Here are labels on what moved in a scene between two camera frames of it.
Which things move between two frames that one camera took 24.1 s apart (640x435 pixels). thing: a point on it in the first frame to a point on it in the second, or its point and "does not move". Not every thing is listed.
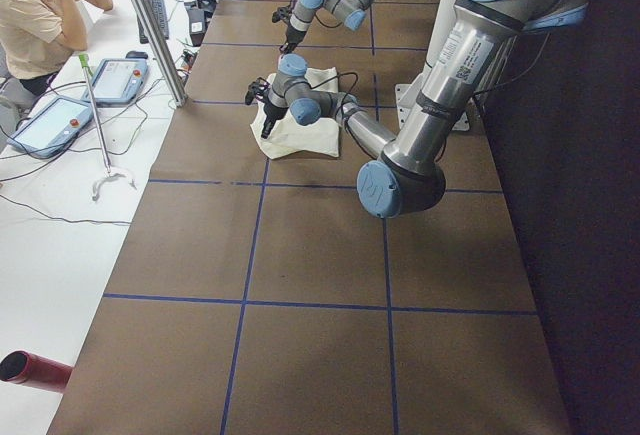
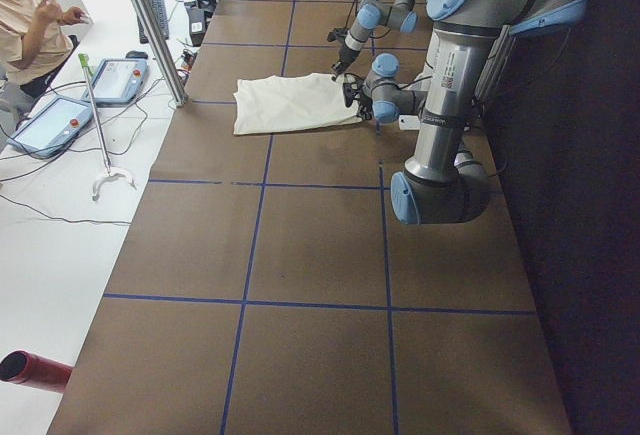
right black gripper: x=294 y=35 to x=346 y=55
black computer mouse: x=136 y=55 does not move
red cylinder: x=28 y=368 does not move
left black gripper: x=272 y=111 to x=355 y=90
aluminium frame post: x=148 y=16 does not move
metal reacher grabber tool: x=109 y=175 does not move
